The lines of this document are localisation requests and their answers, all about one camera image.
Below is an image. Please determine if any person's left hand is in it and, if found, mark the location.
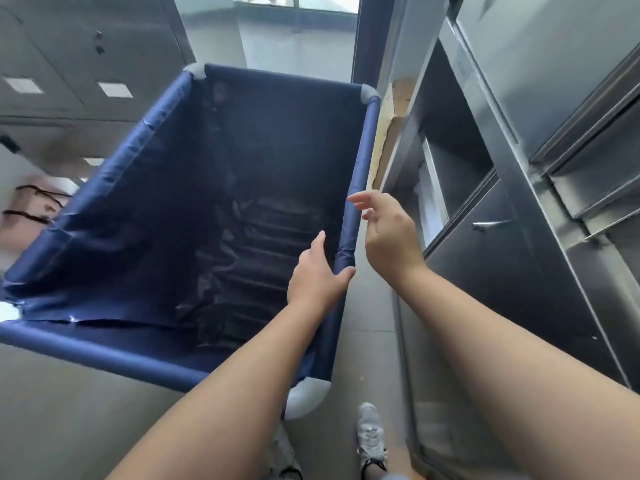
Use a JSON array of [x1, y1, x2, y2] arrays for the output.
[[286, 231, 357, 316]]

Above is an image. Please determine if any person's right hand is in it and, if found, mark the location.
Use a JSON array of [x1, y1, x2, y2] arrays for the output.
[[347, 190, 427, 291]]

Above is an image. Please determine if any blue fabric laundry cart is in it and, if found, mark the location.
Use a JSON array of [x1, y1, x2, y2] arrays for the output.
[[0, 63, 382, 421]]

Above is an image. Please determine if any person's left forearm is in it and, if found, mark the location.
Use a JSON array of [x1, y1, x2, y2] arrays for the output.
[[106, 296, 347, 480]]

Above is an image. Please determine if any person's right forearm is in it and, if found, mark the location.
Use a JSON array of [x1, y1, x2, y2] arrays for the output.
[[387, 264, 640, 480]]

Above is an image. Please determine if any brown cardboard box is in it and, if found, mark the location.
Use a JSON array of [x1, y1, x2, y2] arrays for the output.
[[371, 78, 417, 191]]

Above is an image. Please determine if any person's right white sneaker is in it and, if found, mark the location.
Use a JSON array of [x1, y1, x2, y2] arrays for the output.
[[356, 402, 389, 476]]

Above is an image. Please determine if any person's white sneaker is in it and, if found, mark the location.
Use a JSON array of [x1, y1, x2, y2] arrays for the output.
[[269, 424, 304, 480], [356, 402, 389, 476]]

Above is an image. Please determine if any stainless steel cabinet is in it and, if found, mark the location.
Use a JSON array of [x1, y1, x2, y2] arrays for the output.
[[378, 0, 640, 480]]

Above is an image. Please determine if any person's left white sneaker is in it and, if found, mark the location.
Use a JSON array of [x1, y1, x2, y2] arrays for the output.
[[269, 424, 304, 480]]

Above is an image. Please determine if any window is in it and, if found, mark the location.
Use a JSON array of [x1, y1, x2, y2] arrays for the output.
[[232, 0, 361, 16]]

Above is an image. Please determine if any white locker label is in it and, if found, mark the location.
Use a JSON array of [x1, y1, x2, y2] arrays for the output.
[[2, 76, 46, 95], [97, 82, 135, 99]]

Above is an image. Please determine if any grey metal locker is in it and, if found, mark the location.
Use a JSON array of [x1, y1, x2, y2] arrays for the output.
[[0, 0, 197, 123]]

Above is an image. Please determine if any paper bag with black handles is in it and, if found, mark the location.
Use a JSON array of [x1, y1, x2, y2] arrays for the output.
[[0, 174, 82, 255]]

